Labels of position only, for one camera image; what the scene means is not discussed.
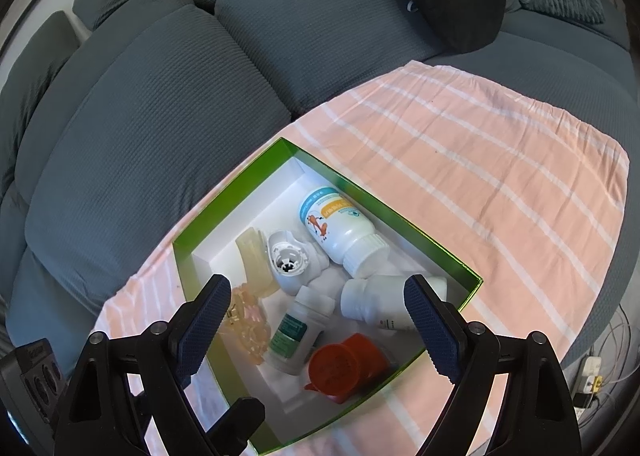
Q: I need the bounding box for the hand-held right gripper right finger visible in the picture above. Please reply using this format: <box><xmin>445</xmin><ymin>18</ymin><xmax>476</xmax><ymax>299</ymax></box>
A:
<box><xmin>402</xmin><ymin>273</ymin><xmax>583</xmax><ymax>456</ymax></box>

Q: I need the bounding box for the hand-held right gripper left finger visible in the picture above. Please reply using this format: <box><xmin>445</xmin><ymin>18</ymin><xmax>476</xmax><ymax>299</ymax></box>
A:
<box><xmin>52</xmin><ymin>273</ymin><xmax>233</xmax><ymax>456</ymax></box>

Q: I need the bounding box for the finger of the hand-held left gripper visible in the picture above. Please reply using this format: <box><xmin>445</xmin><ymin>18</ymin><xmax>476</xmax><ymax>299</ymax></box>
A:
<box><xmin>207</xmin><ymin>397</ymin><xmax>267</xmax><ymax>456</ymax></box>

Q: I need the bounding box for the translucent hair claw clip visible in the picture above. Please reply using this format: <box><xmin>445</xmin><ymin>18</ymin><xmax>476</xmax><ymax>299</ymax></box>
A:
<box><xmin>236</xmin><ymin>227</ymin><xmax>282</xmax><ymax>297</ymax></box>

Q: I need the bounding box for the green cardboard box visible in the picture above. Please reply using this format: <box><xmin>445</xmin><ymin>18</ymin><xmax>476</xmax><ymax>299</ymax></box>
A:
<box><xmin>171</xmin><ymin>137</ymin><xmax>485</xmax><ymax>454</ymax></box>

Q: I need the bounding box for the white bottle with blue label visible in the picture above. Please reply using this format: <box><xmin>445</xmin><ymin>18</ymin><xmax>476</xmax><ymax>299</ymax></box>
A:
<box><xmin>298</xmin><ymin>186</ymin><xmax>389</xmax><ymax>279</ymax></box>

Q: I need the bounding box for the plain white bottle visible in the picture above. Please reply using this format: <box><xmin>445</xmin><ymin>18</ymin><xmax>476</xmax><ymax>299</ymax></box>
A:
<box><xmin>340</xmin><ymin>275</ymin><xmax>447</xmax><ymax>333</ymax></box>

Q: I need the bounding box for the white bottle with green label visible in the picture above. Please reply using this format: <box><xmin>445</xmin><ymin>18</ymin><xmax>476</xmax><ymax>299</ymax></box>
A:
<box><xmin>266</xmin><ymin>285</ymin><xmax>337</xmax><ymax>377</ymax></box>

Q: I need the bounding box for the orange pill bottle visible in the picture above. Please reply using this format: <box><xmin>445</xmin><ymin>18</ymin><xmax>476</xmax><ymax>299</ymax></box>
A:
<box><xmin>304</xmin><ymin>332</ymin><xmax>392</xmax><ymax>405</ymax></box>

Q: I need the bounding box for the white plastic inhaler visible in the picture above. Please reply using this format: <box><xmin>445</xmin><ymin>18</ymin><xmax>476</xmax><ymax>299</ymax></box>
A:
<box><xmin>266</xmin><ymin>230</ymin><xmax>332</xmax><ymax>295</ymax></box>

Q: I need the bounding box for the white power strip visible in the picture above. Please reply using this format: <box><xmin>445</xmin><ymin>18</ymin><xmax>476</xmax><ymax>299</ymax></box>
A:
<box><xmin>572</xmin><ymin>355</ymin><xmax>603</xmax><ymax>409</ymax></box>

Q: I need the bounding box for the orange striped cloth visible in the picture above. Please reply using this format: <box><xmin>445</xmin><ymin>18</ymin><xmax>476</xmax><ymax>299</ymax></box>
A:
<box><xmin>95</xmin><ymin>60</ymin><xmax>630</xmax><ymax>456</ymax></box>

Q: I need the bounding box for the grey sofa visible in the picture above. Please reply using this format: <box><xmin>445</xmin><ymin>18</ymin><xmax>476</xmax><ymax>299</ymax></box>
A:
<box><xmin>0</xmin><ymin>0</ymin><xmax>640</xmax><ymax>367</ymax></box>

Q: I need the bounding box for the white cable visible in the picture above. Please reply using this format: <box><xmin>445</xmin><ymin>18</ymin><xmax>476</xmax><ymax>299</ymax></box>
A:
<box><xmin>585</xmin><ymin>306</ymin><xmax>636</xmax><ymax>417</ymax></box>

